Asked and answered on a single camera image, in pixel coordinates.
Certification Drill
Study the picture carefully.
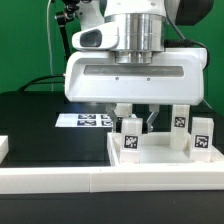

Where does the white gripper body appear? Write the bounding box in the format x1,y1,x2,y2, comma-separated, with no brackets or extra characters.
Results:
65,48,207,105

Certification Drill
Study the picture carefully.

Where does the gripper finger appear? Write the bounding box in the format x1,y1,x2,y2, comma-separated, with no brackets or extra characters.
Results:
105,103,122,133
142,104,160,134

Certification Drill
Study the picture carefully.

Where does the white square table top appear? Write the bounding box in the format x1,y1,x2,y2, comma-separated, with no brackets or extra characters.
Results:
107,132,224,166

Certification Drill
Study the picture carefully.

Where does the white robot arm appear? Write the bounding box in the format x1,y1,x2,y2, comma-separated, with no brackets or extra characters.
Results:
59,0,214,133

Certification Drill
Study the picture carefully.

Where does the white marker tag sheet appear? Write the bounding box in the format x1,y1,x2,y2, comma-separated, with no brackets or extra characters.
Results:
55,113,112,128

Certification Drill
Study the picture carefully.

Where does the white U-shaped obstacle fence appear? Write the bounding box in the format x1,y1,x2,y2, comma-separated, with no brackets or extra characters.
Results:
0,134,224,195

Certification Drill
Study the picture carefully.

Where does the black cable bundle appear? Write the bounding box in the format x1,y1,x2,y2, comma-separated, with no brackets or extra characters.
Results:
18,73,68,92

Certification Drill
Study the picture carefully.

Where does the white thin cable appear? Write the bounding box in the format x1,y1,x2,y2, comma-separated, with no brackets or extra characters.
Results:
46,0,56,92

